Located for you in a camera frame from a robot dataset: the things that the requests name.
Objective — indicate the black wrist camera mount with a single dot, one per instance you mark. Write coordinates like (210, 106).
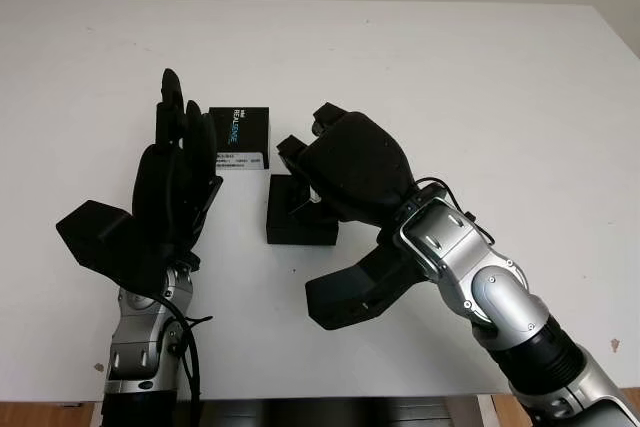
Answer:
(350, 292)
(100, 242)

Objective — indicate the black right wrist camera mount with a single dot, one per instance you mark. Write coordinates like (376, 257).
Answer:
(350, 292)

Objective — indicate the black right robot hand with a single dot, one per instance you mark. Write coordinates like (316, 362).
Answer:
(360, 162)

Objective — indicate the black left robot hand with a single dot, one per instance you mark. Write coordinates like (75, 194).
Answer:
(165, 187)

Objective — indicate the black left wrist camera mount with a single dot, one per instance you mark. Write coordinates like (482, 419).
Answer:
(100, 242)

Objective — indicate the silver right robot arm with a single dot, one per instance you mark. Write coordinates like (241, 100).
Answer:
(490, 287)

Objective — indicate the black printed RealSense box lid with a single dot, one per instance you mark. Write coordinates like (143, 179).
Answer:
(240, 129)

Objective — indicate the black box base foam insert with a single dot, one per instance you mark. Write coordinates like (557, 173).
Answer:
(295, 232)

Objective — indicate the dark robot torso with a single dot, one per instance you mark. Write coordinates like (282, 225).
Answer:
(340, 412)

